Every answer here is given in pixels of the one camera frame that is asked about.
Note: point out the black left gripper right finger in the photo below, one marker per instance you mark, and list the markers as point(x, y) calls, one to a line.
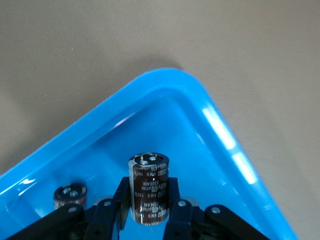
point(182, 220)

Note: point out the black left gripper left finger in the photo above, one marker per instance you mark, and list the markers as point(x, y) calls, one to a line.
point(105, 220)

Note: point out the dark brown electrolytic capacitor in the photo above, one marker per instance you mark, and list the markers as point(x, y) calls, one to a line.
point(150, 190)
point(70, 193)

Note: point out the blue plastic tray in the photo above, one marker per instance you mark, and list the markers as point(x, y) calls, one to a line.
point(200, 150)

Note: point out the brown table mat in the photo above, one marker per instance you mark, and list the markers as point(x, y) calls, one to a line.
point(75, 50)

